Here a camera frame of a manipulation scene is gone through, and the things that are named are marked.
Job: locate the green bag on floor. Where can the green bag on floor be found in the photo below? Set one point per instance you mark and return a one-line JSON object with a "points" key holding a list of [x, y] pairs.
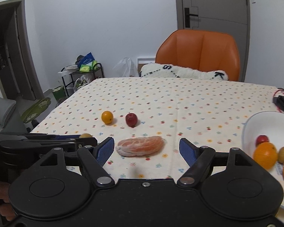
{"points": [[59, 93]]}

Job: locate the grey door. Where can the grey door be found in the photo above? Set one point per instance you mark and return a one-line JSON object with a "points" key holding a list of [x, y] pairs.
{"points": [[227, 16]]}

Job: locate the black metal shelf rack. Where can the black metal shelf rack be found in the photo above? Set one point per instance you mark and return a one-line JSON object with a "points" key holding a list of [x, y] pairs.
{"points": [[74, 77]]}

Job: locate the large orange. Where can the large orange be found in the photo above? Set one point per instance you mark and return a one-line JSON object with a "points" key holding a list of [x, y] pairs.
{"points": [[265, 155]]}

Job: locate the white fluffy cushion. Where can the white fluffy cushion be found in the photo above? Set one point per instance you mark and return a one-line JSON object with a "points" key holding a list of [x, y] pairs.
{"points": [[168, 70]]}

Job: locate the green floor mat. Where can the green floor mat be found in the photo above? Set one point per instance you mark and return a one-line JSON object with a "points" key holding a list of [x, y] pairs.
{"points": [[35, 110]]}

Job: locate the dark doorway frame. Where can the dark doorway frame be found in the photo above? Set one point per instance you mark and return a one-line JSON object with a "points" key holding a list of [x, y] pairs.
{"points": [[18, 76]]}

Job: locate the clear plastic bag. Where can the clear plastic bag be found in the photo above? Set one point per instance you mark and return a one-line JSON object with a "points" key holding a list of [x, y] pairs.
{"points": [[125, 68]]}

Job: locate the peeled orange grapefruit segment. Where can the peeled orange grapefruit segment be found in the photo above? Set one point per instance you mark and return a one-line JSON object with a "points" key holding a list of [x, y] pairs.
{"points": [[140, 146]]}

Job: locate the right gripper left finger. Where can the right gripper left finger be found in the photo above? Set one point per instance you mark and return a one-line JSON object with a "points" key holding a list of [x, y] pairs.
{"points": [[92, 162]]}

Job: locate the white plate blue rim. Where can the white plate blue rim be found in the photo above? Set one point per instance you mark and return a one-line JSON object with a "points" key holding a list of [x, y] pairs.
{"points": [[263, 140]]}

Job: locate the black door handle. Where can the black door handle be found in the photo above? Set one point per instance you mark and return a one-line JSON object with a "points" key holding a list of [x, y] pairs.
{"points": [[187, 16]]}

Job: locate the grey sofa cushion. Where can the grey sofa cushion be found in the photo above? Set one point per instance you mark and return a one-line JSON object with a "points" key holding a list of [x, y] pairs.
{"points": [[7, 108]]}

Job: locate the floral tablecloth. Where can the floral tablecloth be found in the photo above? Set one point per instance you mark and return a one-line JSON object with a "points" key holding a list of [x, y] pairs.
{"points": [[211, 113]]}

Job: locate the green tissue pack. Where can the green tissue pack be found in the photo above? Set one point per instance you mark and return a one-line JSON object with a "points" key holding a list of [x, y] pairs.
{"points": [[89, 67]]}

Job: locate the small red apple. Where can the small red apple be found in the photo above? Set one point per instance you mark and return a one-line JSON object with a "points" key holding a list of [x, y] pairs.
{"points": [[131, 119]]}

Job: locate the brown longan fruit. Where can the brown longan fruit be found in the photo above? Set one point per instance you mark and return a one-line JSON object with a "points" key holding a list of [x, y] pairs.
{"points": [[281, 155], [85, 135]]}

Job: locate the small kumquat orange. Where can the small kumquat orange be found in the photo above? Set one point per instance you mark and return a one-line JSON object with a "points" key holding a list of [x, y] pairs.
{"points": [[107, 117]]}

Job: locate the orange leather chair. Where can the orange leather chair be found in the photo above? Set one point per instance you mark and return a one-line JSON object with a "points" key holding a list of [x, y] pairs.
{"points": [[201, 50]]}

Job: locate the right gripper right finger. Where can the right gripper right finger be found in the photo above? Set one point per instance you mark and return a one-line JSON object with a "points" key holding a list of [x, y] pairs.
{"points": [[198, 159]]}

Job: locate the blue package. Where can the blue package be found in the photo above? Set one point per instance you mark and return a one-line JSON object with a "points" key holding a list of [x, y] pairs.
{"points": [[83, 60]]}

